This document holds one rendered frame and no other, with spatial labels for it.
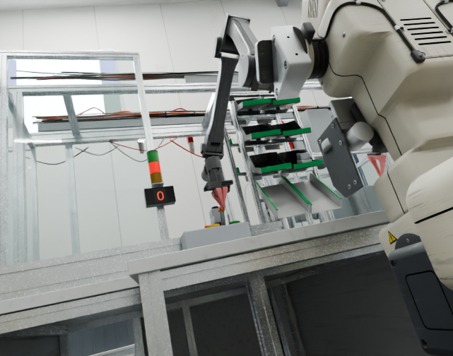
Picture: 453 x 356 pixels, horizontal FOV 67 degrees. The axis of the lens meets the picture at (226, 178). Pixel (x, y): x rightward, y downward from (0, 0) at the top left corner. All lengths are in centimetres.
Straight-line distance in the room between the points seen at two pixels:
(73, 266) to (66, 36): 612
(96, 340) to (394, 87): 280
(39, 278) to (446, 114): 103
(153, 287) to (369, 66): 62
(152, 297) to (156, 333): 7
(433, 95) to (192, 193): 461
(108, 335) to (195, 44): 514
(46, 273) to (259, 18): 681
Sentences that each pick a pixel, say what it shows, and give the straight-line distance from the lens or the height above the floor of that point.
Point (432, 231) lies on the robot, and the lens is 39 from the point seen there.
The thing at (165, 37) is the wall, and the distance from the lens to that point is 679.
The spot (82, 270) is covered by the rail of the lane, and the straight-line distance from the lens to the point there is 107.
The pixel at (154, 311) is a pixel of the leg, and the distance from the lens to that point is 76.
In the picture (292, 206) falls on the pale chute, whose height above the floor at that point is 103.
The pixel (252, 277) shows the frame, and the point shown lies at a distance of 105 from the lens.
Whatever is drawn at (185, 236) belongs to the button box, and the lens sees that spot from 102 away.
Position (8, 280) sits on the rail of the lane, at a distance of 110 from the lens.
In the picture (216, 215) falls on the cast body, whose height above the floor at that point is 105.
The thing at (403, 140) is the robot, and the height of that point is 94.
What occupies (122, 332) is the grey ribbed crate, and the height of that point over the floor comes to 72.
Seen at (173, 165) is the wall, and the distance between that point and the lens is 533.
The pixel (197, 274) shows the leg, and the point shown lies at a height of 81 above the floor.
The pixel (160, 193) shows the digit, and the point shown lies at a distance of 142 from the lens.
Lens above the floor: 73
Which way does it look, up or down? 20 degrees up
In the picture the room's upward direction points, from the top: 14 degrees counter-clockwise
